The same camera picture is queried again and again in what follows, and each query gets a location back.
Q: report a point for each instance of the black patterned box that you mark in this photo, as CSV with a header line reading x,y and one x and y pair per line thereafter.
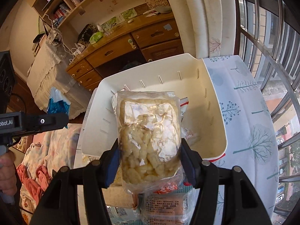
x,y
85,34

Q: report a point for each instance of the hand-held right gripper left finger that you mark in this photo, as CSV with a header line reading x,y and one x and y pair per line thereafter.
x,y
112,166

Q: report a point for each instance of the clear puffed rice snack packet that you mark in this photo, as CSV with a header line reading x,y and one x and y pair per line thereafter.
x,y
147,133

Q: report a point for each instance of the pale snack packet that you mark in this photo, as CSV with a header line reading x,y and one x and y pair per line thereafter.
x,y
114,196

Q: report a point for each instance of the floral blanket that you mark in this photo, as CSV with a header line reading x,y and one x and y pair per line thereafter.
x,y
58,145

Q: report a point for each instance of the blue plastic bag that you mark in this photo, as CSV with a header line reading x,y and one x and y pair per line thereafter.
x,y
58,105

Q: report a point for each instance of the person's left hand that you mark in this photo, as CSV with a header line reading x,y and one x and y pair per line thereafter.
x,y
8,173

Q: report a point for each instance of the wooden desk with drawers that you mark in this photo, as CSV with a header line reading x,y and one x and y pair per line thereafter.
x,y
112,51

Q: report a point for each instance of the white patterned pouch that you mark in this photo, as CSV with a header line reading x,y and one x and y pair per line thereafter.
x,y
54,37

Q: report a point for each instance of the white power strip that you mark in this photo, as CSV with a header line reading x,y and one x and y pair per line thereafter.
x,y
78,51

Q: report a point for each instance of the green tissue pack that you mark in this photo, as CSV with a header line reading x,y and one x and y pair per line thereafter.
x,y
96,37

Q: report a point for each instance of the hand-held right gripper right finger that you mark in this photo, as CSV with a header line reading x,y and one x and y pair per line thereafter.
x,y
188,166

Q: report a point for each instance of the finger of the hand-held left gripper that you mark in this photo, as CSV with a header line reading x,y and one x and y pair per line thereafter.
x,y
46,121

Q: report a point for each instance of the white plastic basket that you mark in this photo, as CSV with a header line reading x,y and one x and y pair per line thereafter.
x,y
164,70

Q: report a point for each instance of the pink cloth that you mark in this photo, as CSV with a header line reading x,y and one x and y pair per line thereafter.
x,y
32,180

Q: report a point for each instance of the white curtain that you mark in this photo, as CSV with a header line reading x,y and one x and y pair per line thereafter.
x,y
199,16

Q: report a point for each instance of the orange snack packet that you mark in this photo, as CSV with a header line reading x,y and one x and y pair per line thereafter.
x,y
166,202
164,220

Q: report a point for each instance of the white printed bag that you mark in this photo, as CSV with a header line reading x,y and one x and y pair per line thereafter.
x,y
157,1

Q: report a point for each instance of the wooden bookshelf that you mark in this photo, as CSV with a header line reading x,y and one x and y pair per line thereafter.
x,y
77,7

